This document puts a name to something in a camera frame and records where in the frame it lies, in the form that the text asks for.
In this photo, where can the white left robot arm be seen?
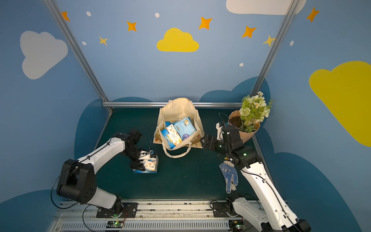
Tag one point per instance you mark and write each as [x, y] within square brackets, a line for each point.
[77, 180]

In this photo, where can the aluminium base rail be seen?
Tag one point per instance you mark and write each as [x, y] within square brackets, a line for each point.
[172, 216]

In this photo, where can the tissue pack cream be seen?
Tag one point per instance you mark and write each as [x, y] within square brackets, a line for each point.
[171, 136]
[148, 166]

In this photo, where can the tissue pack cream top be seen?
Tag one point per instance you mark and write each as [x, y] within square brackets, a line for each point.
[171, 136]

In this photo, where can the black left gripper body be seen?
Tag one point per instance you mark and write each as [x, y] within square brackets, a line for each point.
[136, 159]

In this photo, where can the blue dotted work glove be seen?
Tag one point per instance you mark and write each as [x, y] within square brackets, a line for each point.
[230, 175]

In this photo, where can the light blue tissue pack purple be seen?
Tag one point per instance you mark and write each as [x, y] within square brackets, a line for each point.
[185, 128]

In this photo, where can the beige canvas tote bag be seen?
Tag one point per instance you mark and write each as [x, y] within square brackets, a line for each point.
[174, 111]

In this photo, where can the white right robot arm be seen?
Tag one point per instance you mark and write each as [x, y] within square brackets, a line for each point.
[266, 197]

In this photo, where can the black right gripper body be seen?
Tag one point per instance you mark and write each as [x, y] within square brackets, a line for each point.
[210, 143]

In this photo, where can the potted green white flowers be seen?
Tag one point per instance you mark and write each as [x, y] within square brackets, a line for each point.
[253, 112]

